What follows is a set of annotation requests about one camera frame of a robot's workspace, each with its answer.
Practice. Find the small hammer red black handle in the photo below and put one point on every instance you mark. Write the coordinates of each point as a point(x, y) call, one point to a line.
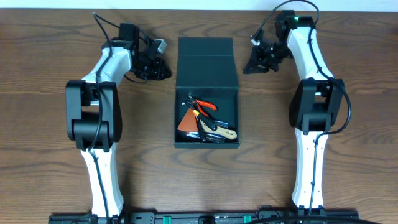
point(199, 124)

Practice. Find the red black cutting pliers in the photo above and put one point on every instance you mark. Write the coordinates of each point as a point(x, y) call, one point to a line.
point(202, 104)

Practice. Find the orange scraper wooden handle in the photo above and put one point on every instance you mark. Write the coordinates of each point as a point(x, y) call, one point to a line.
point(188, 124)

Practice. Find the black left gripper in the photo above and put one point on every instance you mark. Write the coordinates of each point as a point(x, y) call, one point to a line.
point(151, 69)

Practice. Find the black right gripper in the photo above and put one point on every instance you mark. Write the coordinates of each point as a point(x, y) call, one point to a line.
point(256, 62)

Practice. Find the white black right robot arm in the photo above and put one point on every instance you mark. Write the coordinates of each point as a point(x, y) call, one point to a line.
point(315, 105)

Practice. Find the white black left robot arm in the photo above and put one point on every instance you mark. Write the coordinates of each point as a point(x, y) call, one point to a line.
point(94, 120)

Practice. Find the black gift box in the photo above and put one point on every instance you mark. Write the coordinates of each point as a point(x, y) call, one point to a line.
point(206, 70)

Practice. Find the blue drill bit set case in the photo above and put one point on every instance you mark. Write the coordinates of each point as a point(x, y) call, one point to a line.
point(216, 138)

